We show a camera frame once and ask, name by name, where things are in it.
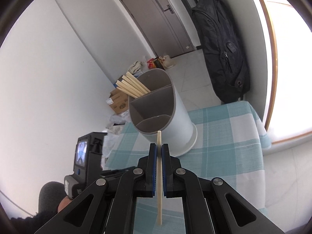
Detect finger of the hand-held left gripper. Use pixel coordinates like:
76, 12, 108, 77
100, 166, 136, 182

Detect bamboo chopstick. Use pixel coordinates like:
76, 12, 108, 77
115, 85, 138, 98
122, 76, 148, 95
125, 73, 151, 93
115, 87, 134, 99
118, 79, 145, 96
157, 130, 163, 225
116, 82, 141, 97

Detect white grey utensil holder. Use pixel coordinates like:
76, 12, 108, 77
128, 69, 197, 157

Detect person's left hand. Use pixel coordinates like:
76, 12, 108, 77
58, 196, 74, 212

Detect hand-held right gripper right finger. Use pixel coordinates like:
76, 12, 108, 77
161, 143, 285, 234

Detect teal checkered tablecloth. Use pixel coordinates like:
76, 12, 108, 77
105, 101, 272, 234

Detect clear plastic bag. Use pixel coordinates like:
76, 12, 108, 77
139, 57, 150, 74

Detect cream cloth bag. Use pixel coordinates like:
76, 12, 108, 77
128, 60, 147, 75

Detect grey plastic bags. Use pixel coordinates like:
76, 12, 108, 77
104, 113, 132, 152

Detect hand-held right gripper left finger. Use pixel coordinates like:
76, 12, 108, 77
34, 143, 158, 234

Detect brown cardboard box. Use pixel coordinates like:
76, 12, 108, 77
106, 88, 131, 115

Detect black backpack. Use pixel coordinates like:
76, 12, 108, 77
191, 0, 251, 104

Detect person's left forearm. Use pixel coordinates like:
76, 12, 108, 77
10, 181, 67, 234

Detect round gold-framed mirror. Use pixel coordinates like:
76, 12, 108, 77
244, 0, 312, 155

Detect grey door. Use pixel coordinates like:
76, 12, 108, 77
114, 0, 195, 59

